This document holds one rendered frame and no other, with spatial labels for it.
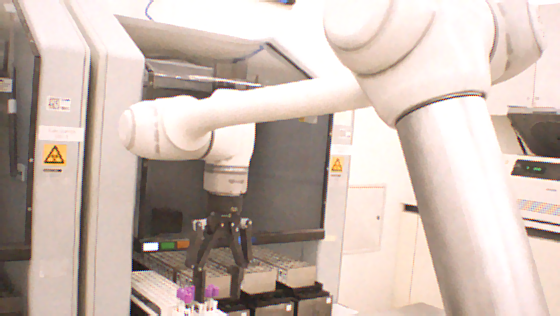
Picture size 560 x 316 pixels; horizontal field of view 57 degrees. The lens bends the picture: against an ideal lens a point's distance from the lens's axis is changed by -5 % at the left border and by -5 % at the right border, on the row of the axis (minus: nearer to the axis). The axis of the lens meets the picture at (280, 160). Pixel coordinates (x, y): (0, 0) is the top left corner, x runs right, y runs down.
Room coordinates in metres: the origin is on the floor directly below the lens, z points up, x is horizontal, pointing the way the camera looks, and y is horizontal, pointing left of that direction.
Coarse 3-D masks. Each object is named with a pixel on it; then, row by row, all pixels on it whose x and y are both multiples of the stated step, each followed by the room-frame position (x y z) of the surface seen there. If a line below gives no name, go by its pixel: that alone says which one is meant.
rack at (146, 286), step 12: (132, 276) 1.41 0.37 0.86; (144, 276) 1.43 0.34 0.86; (156, 276) 1.44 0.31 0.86; (132, 288) 1.43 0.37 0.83; (144, 288) 1.32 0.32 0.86; (156, 288) 1.33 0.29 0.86; (168, 288) 1.35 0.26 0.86; (132, 300) 1.35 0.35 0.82; (144, 300) 1.38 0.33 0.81; (156, 300) 1.24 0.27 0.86; (168, 300) 1.24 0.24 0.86; (156, 312) 1.31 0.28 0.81; (168, 312) 1.20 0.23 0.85
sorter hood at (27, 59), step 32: (0, 0) 1.34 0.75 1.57; (0, 32) 1.16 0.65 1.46; (0, 64) 1.07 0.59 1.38; (32, 64) 1.11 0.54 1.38; (0, 96) 1.08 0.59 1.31; (32, 96) 1.11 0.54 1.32; (0, 128) 1.08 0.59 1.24; (32, 128) 1.12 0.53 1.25; (0, 160) 1.08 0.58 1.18; (32, 160) 1.12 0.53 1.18; (0, 192) 1.08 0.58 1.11; (32, 192) 1.12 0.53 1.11; (0, 224) 1.08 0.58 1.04; (0, 256) 1.07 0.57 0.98
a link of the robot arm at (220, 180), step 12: (204, 168) 1.11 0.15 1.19; (216, 168) 1.08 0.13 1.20; (228, 168) 1.08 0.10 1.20; (240, 168) 1.09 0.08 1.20; (204, 180) 1.11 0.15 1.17; (216, 180) 1.08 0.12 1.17; (228, 180) 1.08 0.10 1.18; (240, 180) 1.10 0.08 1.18; (216, 192) 1.09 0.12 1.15; (228, 192) 1.08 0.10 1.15; (240, 192) 1.10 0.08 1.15
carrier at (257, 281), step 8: (248, 272) 1.51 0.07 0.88; (256, 272) 1.51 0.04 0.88; (264, 272) 1.52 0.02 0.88; (272, 272) 1.54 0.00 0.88; (248, 280) 1.49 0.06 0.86; (256, 280) 1.51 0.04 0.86; (264, 280) 1.52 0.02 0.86; (272, 280) 1.54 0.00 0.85; (248, 288) 1.49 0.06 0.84; (256, 288) 1.51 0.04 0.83; (264, 288) 1.53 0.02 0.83; (272, 288) 1.54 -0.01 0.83
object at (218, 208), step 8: (208, 192) 1.13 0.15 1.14; (208, 200) 1.10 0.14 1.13; (216, 200) 1.09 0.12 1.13; (224, 200) 1.09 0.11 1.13; (232, 200) 1.09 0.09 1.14; (240, 200) 1.11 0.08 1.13; (208, 208) 1.10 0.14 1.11; (216, 208) 1.09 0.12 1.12; (224, 208) 1.09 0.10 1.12; (232, 208) 1.09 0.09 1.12; (240, 208) 1.11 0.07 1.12; (208, 216) 1.10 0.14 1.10; (216, 216) 1.10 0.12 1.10; (224, 216) 1.11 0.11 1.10; (232, 216) 1.13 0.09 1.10; (208, 224) 1.09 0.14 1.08; (216, 224) 1.10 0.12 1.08; (224, 224) 1.12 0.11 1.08; (224, 232) 1.12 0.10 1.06
